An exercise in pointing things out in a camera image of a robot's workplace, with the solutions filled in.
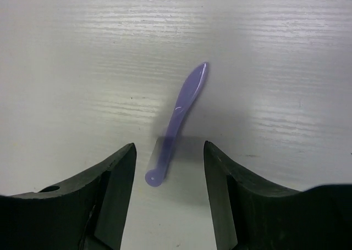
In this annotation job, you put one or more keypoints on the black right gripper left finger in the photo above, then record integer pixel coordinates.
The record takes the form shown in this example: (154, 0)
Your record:
(85, 211)

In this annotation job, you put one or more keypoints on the purple plastic spatula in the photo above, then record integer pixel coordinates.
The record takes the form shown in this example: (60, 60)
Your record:
(162, 154)

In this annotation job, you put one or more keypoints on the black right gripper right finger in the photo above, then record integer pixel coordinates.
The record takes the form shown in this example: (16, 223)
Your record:
(251, 212)

